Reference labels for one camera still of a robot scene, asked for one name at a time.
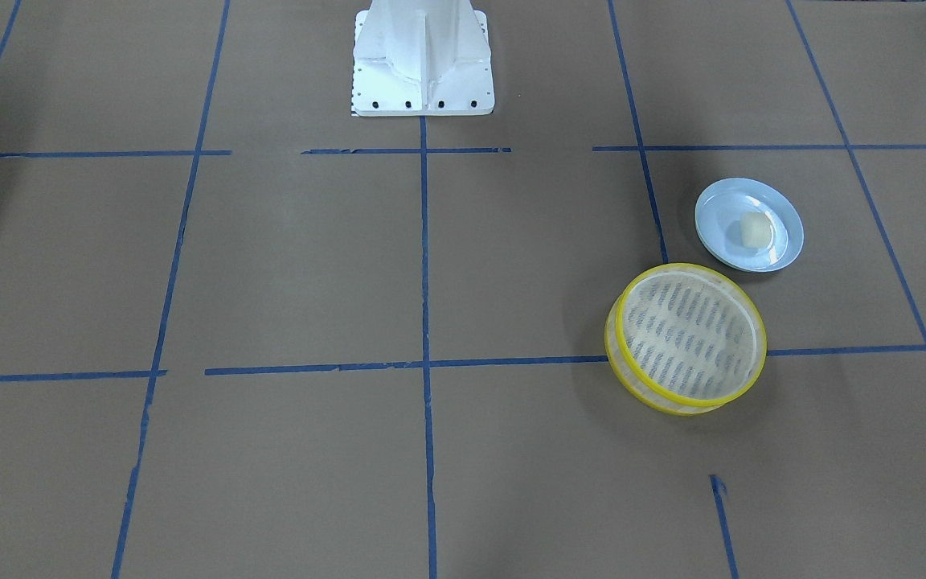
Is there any white steamed bun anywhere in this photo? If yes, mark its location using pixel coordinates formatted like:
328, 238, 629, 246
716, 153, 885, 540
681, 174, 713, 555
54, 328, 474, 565
739, 211, 775, 249

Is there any yellow round steamer basket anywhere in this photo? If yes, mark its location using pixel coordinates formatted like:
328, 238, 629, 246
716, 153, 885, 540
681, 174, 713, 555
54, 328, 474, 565
603, 263, 768, 417

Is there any light blue plate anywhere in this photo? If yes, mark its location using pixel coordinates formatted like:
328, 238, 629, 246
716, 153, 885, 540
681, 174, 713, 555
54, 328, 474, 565
694, 179, 805, 273

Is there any white pedestal column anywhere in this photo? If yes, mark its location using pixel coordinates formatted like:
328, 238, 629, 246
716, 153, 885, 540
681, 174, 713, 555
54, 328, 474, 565
350, 1, 496, 117

